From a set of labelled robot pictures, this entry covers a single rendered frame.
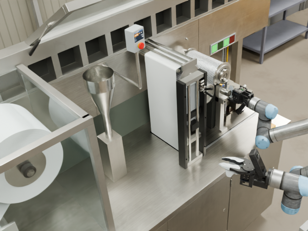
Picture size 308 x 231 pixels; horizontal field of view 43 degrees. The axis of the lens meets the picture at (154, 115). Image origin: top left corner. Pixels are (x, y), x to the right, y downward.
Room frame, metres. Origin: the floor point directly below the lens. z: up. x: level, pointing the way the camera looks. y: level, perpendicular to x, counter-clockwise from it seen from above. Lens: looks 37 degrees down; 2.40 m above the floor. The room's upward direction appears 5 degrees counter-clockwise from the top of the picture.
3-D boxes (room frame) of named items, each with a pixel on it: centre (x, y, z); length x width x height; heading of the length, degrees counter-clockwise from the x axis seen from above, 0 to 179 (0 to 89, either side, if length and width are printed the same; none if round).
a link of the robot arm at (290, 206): (1.05, -0.55, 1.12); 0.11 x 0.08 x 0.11; 152
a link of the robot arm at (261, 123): (1.66, -0.61, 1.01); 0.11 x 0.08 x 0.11; 161
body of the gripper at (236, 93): (1.80, -0.52, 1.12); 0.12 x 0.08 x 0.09; 38
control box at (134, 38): (1.54, 0.05, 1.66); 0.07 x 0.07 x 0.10; 46
